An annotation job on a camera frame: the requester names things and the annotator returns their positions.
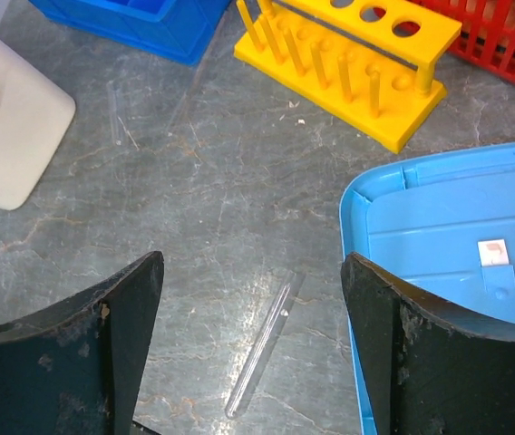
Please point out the blue divided plastic tray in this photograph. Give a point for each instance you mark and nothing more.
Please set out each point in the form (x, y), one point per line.
(178, 30)

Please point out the light blue plastic lid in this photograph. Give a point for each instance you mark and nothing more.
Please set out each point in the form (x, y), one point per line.
(444, 223)

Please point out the short clear glass tube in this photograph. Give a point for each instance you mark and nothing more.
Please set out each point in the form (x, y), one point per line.
(116, 113)

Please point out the red shopping basket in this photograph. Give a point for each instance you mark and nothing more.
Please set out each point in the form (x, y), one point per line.
(487, 37)

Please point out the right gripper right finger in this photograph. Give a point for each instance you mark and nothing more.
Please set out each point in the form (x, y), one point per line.
(425, 365)

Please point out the white plastic tub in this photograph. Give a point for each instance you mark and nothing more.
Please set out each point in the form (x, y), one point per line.
(34, 116)

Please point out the clear glass test tube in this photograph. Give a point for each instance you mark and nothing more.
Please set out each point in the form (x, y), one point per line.
(263, 345)

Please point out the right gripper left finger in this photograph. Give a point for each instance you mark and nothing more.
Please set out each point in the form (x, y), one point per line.
(75, 367)

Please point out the clear glass rod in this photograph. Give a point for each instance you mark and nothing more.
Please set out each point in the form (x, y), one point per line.
(182, 107)

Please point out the yellow test tube rack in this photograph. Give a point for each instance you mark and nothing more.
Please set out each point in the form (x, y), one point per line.
(370, 63)

